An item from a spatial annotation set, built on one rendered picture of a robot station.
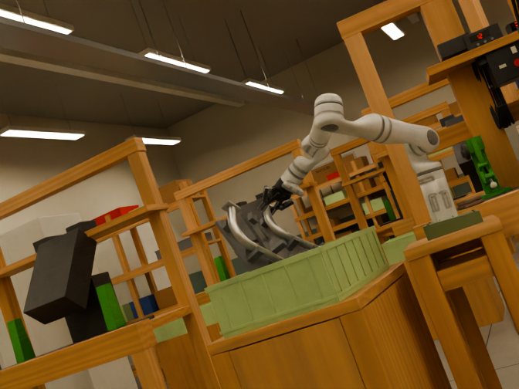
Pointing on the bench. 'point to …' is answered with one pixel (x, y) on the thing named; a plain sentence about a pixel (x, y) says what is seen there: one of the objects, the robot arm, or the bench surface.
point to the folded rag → (469, 202)
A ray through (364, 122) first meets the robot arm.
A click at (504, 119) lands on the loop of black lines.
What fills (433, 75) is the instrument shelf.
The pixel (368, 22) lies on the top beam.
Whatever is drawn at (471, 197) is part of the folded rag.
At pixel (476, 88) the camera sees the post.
